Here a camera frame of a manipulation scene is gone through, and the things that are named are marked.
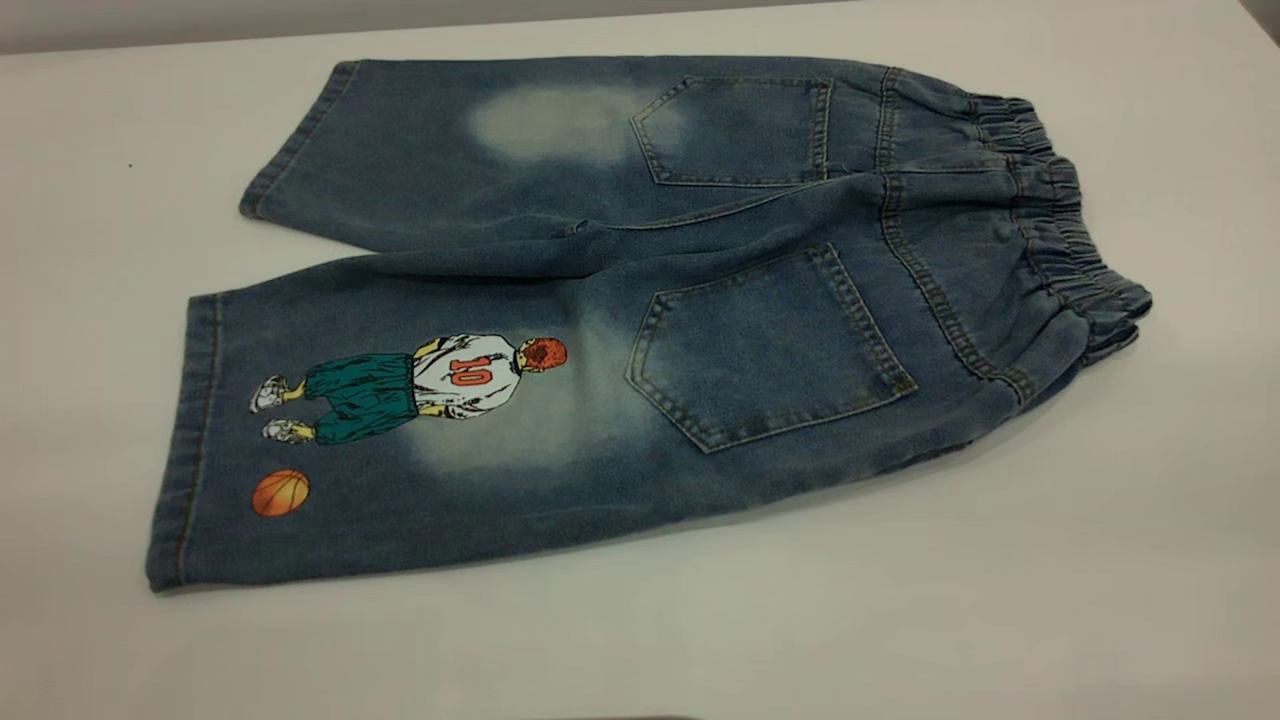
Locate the blue denim jeans basketball print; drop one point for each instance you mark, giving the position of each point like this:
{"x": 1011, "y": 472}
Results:
{"x": 620, "y": 400}

